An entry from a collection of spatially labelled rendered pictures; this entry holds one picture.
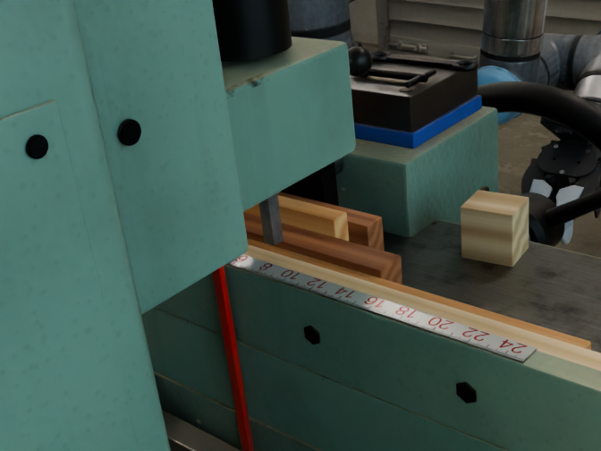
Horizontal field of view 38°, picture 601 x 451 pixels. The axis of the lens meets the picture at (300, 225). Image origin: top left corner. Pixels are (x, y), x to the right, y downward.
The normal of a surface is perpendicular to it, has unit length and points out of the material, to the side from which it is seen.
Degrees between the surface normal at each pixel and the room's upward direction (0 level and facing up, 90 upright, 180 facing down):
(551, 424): 90
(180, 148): 90
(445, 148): 90
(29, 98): 90
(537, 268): 0
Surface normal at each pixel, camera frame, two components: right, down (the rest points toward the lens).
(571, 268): -0.11, -0.90
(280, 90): 0.76, 0.21
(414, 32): -0.73, 0.29
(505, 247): -0.55, 0.41
